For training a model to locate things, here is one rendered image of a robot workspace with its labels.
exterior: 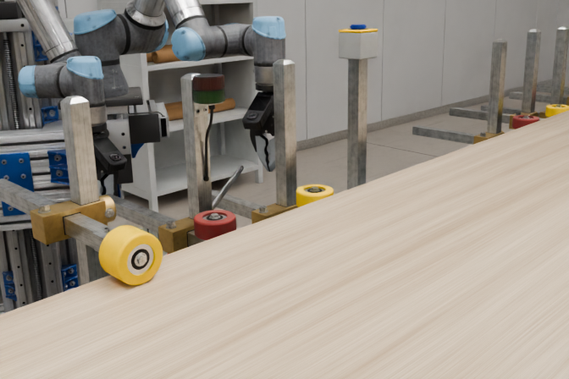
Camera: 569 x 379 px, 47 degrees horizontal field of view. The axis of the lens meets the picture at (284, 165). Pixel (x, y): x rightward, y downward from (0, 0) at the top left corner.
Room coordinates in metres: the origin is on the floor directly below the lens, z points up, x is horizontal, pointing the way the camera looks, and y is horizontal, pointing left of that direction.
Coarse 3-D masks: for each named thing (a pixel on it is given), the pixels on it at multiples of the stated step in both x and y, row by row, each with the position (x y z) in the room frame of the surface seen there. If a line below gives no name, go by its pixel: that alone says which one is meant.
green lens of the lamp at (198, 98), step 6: (222, 90) 1.21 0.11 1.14; (198, 96) 1.20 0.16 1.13; (204, 96) 1.19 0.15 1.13; (210, 96) 1.19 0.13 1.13; (216, 96) 1.20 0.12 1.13; (222, 96) 1.21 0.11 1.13; (198, 102) 1.20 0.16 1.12; (204, 102) 1.19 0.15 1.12; (210, 102) 1.19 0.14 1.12; (216, 102) 1.20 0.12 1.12
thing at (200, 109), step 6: (198, 90) 1.20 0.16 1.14; (216, 90) 1.20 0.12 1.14; (222, 102) 1.22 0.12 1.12; (198, 108) 1.24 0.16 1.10; (204, 108) 1.24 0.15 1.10; (210, 108) 1.21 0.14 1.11; (198, 114) 1.24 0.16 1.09; (204, 114) 1.25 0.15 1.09; (210, 114) 1.22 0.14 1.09; (210, 120) 1.22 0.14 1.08; (210, 126) 1.22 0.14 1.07; (204, 180) 1.24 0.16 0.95
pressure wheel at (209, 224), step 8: (200, 216) 1.16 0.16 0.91; (208, 216) 1.17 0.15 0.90; (216, 216) 1.15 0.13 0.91; (224, 216) 1.17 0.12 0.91; (232, 216) 1.16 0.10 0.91; (200, 224) 1.13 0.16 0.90; (208, 224) 1.12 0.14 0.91; (216, 224) 1.12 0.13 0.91; (224, 224) 1.13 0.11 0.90; (232, 224) 1.14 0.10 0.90; (200, 232) 1.13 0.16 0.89; (208, 232) 1.12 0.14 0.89; (216, 232) 1.12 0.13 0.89; (224, 232) 1.13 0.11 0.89
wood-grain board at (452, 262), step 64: (384, 192) 1.30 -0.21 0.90; (448, 192) 1.30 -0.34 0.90; (512, 192) 1.29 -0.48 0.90; (192, 256) 0.99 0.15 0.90; (256, 256) 0.98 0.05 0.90; (320, 256) 0.98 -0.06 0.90; (384, 256) 0.97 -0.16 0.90; (448, 256) 0.96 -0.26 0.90; (512, 256) 0.96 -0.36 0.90; (0, 320) 0.79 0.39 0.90; (64, 320) 0.78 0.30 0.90; (128, 320) 0.78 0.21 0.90; (192, 320) 0.78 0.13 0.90; (256, 320) 0.77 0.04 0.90; (320, 320) 0.77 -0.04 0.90; (384, 320) 0.76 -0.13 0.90; (448, 320) 0.76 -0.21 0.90; (512, 320) 0.76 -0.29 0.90
